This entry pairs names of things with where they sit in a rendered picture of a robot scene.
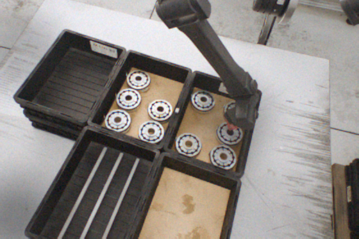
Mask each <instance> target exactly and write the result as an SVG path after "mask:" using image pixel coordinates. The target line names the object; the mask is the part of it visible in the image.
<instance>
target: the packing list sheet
mask: <svg viewBox="0 0 359 239"><path fill-rule="evenodd" d="M38 62H39V60H36V59H33V58H28V57H25V56H23V55H20V54H17V53H13V55H12V56H11V57H9V59H8V60H7V62H6V64H5V65H4V67H3V68H2V69H1V70H0V113H3V114H7V115H15V116H18V117H22V118H24V115H23V113H22V111H23V109H22V108H21V107H20V104H17V103H15V101H14V100H13V95H14V93H16V91H18V89H19V88H20V86H21V85H22V83H23V82H24V81H25V80H26V78H27V77H28V76H29V74H30V73H31V71H32V70H33V69H34V68H35V66H36V65H37V63H38Z"/></svg>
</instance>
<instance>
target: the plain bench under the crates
mask: <svg viewBox="0 0 359 239"><path fill-rule="evenodd" d="M64 29H70V30H72V31H76V32H78V33H81V34H84V35H87V36H91V37H95V38H98V39H100V40H103V41H106V42H109V43H111V44H117V45H119V46H122V47H125V48H126V51H127V50H133V51H138V52H141V53H144V54H147V55H149V56H154V57H157V58H160V59H162V60H165V61H168V62H172V63H176V64H178V65H181V66H186V67H189V68H190V69H192V72H194V71H195V70H197V71H201V72H205V73H207V74H210V75H213V76H218V77H219V75H218V74H217V73H216V72H215V71H214V69H213V68H212V66H211V65H210V64H209V63H208V61H207V60H205V58H204V56H203V55H202V54H201V53H200V52H199V50H198V49H197V48H196V46H195V45H194V44H193V43H192V41H191V40H190V39H189V38H188V37H187V36H186V35H185V34H184V33H182V32H181V31H180V30H178V29H177V28H173V29H168V27H167V26H166V25H165V24H164V23H163V22H160V21H155V20H153V19H148V18H145V17H138V16H135V15H130V14H128V13H122V12H118V11H116V10H111V9H108V8H103V7H100V6H93V5H91V4H86V3H81V2H78V1H73V0H44V2H42V4H41V5H40V7H39V8H38V10H37V12H36V13H35V14H34V15H33V18H32V19H31V20H30V21H29V23H28V24H27V26H26V27H25V29H24V31H23V32H22V33H21V35H20V37H19V38H18V39H17V40H16V42H15V43H14V44H13V46H12V48H11V49H10V50H9V52H8V53H7V54H6V56H5V58H4V59H3V60H2V62H1V63H0V70H1V69H2V68H3V67H4V65H5V64H6V62H7V60H8V59H9V57H11V56H12V55H13V53H17V54H20V55H23V56H25V57H28V58H33V59H36V60H39V61H40V60H41V59H42V57H43V55H44V54H45V53H46V52H47V50H48V49H49V48H50V47H51V45H52V43H54V41H55V39H56V38H57V37H58V36H59V34H60V32H62V30H64ZM218 37H219V38H220V39H221V42H222V43H223V44H224V45H225V48H226V49H227V50H228V51H229V53H230V55H231V56H232V57H233V59H234V60H235V62H236V63H237V64H239V65H240V66H241V67H242V68H243V69H244V70H245V71H246V72H247V71H248V73H250V75H251V77H252V79H255V80H256V82H257V84H258V89H259V90H261V91H262V99H261V102H260V106H259V109H258V113H259V115H258V119H256V124H255V129H254V131H253V136H252V139H251V146H250V149H249V154H248V156H247V163H246V168H245V171H244V175H243V176H242V178H241V179H240V180H241V182H242V186H241V189H240V193H239V197H238V204H237V208H236V212H235V218H234V221H233V226H232V229H231V236H230V239H335V237H334V230H333V191H332V177H331V113H330V61H329V60H327V59H326V58H321V57H318V56H310V55H308V54H303V53H295V52H293V51H288V50H285V49H278V48H275V47H271V46H267V45H260V44H256V43H253V42H246V41H242V40H238V39H236V38H228V37H224V36H220V35H218ZM31 123H32V122H30V120H29V119H28V118H26V117H25V116H24V118H22V117H18V116H15V115H7V114H3V113H0V239H30V238H28V237H27V236H25V235H24V230H25V228H26V226H27V225H28V223H29V221H30V219H31V218H32V216H33V214H34V212H35V211H36V210H37V208H38V206H39V204H40V203H41V201H42V198H43V197H44V195H45V194H46V192H47V190H48V188H49V187H50V186H51V183H52V182H53V179H54V178H55V176H56V175H57V173H58V171H59V169H60V168H61V167H62V164H63V162H64V161H65V159H66V157H67V156H68V154H69V153H70V151H71V149H72V146H73V145H74V144H75V142H76V141H73V140H69V139H67V138H64V137H62V136H58V135H54V134H52V133H50V132H47V131H42V130H41V129H37V128H34V127H33V126H32V125H31Z"/></svg>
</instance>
